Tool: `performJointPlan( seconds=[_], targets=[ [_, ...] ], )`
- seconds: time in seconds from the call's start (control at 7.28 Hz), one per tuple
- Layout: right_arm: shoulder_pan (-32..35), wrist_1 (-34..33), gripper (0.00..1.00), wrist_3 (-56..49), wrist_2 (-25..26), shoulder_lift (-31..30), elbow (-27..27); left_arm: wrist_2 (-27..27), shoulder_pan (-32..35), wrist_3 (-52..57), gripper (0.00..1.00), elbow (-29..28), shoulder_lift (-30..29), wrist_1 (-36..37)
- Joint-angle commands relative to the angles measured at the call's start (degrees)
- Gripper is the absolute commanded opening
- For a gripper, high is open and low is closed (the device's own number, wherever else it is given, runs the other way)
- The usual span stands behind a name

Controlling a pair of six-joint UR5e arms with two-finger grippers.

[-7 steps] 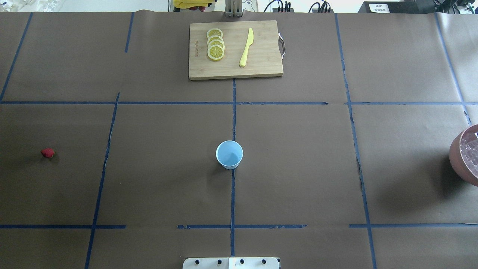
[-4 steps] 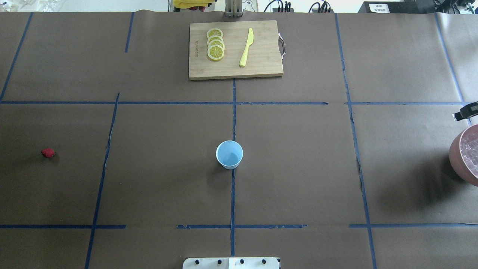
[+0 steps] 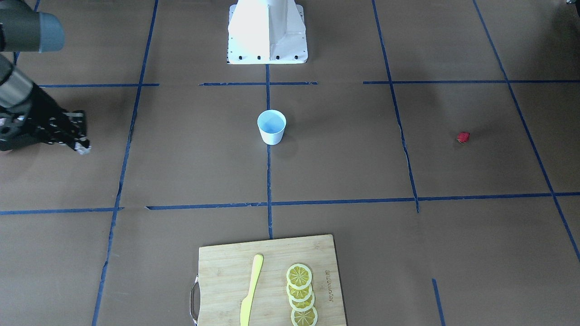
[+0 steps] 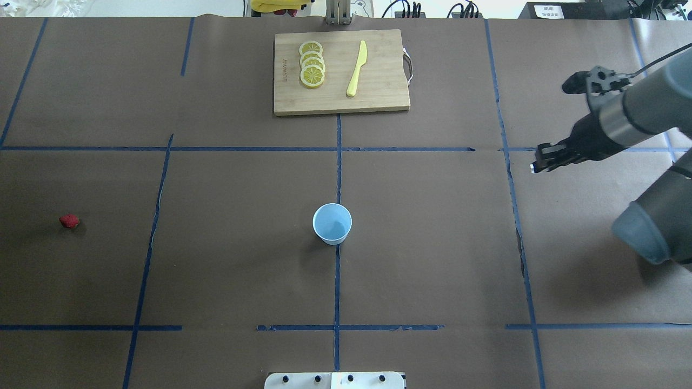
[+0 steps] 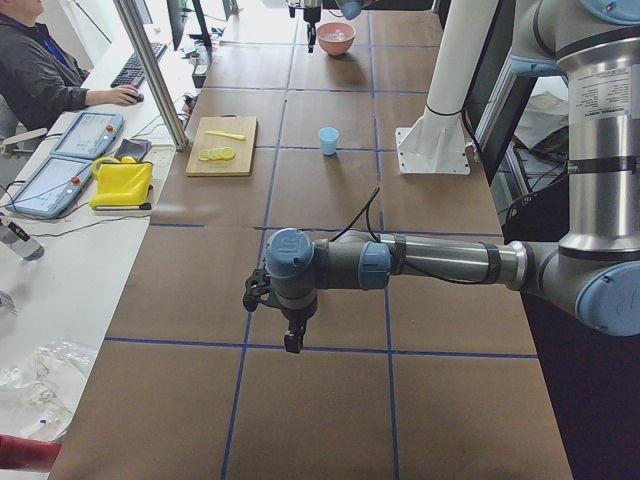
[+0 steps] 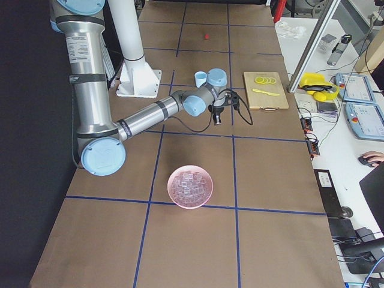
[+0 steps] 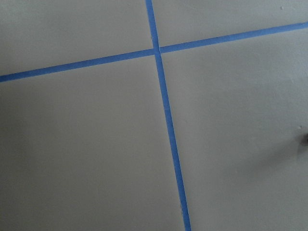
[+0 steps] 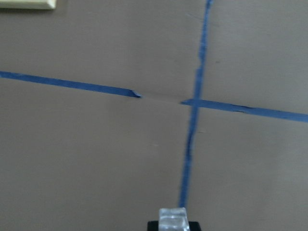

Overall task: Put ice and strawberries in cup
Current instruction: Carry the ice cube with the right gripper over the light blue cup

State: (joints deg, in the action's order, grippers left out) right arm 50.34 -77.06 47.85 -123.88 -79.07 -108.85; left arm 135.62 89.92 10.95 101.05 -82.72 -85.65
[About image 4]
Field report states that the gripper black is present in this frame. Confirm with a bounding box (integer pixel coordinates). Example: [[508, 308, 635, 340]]
[[531, 113, 615, 174]]

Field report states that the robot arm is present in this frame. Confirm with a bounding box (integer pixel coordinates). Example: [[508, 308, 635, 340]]
[[530, 48, 691, 264]]

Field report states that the light blue cup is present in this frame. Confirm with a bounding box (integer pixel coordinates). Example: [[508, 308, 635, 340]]
[[312, 203, 352, 246]]

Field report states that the bamboo cutting board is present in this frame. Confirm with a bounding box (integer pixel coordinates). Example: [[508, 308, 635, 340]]
[[274, 29, 411, 116]]

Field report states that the yellow plastic knife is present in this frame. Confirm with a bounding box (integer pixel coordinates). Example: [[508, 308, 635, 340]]
[[346, 40, 368, 98]]

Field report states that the yellow bag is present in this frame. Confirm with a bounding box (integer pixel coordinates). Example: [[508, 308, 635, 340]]
[[250, 0, 313, 14]]

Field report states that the red strawberry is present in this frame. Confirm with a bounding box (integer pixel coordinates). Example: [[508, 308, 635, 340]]
[[59, 214, 80, 229]]

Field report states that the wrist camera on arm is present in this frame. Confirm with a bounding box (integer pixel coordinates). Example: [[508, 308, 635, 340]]
[[561, 66, 633, 113]]

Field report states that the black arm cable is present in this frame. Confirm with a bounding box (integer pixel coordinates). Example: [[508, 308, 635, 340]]
[[633, 44, 692, 77]]

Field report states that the aluminium frame post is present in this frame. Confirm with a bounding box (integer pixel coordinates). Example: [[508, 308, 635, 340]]
[[325, 0, 352, 25]]

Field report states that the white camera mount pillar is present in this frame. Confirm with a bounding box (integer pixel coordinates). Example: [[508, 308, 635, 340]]
[[264, 371, 407, 388]]

